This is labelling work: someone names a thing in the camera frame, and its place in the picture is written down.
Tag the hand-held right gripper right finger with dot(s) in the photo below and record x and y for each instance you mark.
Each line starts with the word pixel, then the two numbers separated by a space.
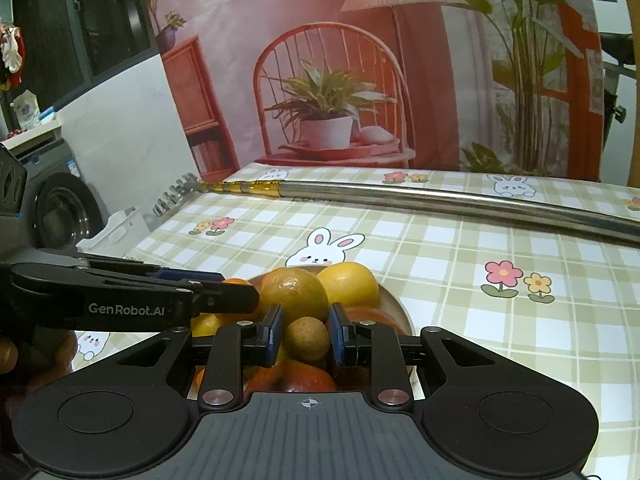
pixel 337 335

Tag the yellow lemon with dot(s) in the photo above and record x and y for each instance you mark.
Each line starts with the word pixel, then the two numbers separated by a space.
pixel 205 324

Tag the large yellow grapefruit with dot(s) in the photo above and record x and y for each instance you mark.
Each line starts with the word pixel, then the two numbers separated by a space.
pixel 350 282

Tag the white detergent bag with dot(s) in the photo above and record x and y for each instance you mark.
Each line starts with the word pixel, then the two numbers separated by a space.
pixel 27 110

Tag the person's left hand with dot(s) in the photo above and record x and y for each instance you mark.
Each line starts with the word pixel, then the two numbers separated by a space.
pixel 67 355

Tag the red-orange persimmon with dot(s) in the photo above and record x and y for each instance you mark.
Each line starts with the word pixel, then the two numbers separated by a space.
pixel 372 316

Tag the steel pole with gold end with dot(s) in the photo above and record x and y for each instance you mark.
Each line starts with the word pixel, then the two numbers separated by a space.
pixel 450 197

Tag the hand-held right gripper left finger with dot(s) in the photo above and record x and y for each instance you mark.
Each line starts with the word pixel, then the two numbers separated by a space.
pixel 275 335

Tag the grey washing machine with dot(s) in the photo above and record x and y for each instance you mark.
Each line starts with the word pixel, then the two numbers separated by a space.
pixel 65 210

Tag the black metal stand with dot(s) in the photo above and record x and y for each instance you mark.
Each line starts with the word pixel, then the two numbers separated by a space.
pixel 617 47

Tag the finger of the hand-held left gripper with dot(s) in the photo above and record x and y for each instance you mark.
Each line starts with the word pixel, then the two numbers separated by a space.
pixel 125 305
pixel 125 269

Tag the red hanging decoration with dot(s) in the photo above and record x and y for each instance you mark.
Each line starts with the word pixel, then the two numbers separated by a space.
pixel 12 55

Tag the printed wall poster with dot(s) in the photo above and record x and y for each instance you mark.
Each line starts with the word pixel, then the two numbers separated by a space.
pixel 425 85

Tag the yellow-green orange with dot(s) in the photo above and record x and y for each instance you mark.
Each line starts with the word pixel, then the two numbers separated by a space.
pixel 292 292

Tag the blue and white box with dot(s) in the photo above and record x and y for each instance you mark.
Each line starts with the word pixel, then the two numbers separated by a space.
pixel 48 115

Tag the red apple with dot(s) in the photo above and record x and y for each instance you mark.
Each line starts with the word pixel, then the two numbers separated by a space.
pixel 300 382

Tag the checked bunny tablecloth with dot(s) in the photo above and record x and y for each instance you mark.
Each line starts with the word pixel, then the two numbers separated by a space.
pixel 450 285

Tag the white plastic basket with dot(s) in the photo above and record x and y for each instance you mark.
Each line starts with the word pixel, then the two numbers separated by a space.
pixel 120 232

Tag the dark window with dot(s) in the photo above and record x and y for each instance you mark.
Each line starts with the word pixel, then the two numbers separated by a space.
pixel 75 10

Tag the beige plate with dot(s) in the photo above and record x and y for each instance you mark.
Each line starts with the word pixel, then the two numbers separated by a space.
pixel 395 299

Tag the brown longan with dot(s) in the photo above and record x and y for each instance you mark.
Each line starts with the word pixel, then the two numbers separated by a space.
pixel 307 337

